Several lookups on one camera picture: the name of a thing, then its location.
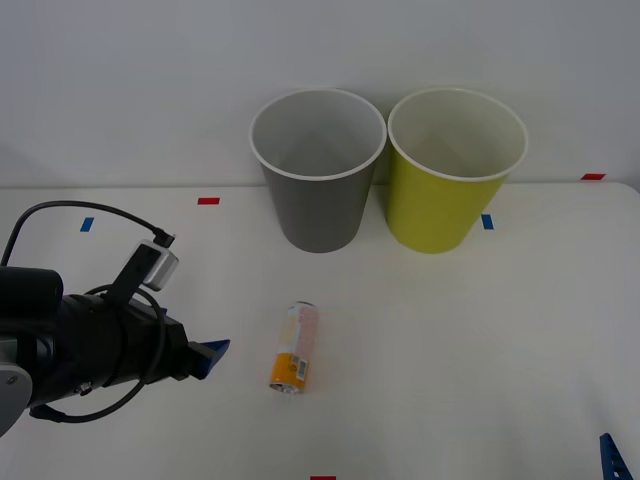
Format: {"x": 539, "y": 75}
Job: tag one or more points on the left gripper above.
{"x": 135, "y": 345}

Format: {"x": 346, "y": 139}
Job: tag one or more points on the grey plastic waste bin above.
{"x": 320, "y": 210}

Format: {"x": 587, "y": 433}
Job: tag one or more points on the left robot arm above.
{"x": 27, "y": 325}

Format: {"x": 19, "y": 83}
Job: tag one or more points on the orange and white drink can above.
{"x": 295, "y": 345}

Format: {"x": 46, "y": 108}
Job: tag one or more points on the yellow-green plastic waste bin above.
{"x": 435, "y": 210}

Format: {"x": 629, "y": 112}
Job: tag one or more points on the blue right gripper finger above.
{"x": 614, "y": 462}

